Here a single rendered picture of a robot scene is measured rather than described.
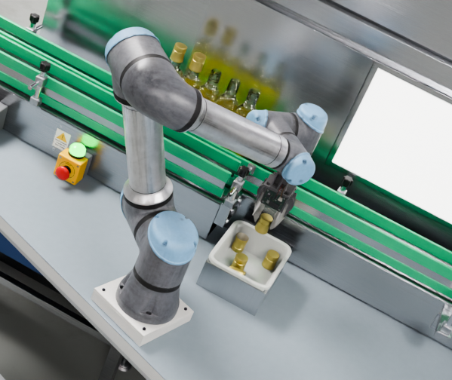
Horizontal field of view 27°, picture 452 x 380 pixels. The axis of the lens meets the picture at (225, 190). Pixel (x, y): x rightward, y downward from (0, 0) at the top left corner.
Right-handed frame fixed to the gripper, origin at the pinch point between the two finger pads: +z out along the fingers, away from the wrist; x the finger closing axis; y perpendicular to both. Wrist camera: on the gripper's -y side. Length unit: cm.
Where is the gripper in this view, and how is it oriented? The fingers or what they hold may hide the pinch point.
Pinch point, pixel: (265, 219)
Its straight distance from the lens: 243.5
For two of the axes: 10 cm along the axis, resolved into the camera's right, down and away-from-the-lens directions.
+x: 8.8, 4.5, -1.2
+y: -3.4, 4.4, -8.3
